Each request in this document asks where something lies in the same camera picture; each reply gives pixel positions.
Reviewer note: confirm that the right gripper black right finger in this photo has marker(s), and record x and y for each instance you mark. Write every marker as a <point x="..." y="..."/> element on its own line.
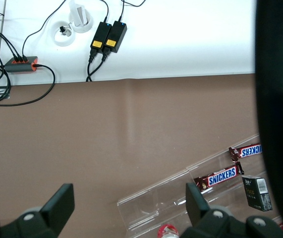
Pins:
<point x="197" y="203"/>

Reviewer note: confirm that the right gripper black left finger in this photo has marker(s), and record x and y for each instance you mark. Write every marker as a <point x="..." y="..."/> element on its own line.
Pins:
<point x="59" y="205"/>

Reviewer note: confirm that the Snickers chocolate bar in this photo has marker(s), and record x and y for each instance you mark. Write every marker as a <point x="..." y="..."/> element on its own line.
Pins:
<point x="220" y="176"/>
<point x="249" y="151"/>

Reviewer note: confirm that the clear acrylic stepped shelf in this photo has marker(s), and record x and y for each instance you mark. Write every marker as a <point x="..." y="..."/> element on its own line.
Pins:
<point x="156" y="198"/>

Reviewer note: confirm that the small black carton box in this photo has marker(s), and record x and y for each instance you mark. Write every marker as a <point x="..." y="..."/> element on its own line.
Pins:
<point x="256" y="194"/>

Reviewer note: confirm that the brown tablecloth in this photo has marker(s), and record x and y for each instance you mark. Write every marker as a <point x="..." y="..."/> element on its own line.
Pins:
<point x="106" y="138"/>

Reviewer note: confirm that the grey orange USB hub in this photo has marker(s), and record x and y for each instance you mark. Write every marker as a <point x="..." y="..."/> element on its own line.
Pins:
<point x="19" y="67"/>

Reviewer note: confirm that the black power adapter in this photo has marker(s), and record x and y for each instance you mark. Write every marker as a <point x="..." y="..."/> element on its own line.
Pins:
<point x="101" y="34"/>
<point x="116" y="34"/>

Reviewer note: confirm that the small black clip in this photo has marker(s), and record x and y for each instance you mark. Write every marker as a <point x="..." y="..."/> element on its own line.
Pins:
<point x="62" y="29"/>

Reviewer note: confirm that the white folded card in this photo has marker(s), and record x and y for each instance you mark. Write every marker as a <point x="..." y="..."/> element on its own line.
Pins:
<point x="78" y="15"/>

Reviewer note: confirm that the silver aluminium rail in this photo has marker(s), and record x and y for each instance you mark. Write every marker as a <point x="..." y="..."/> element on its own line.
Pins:
<point x="1" y="32"/>

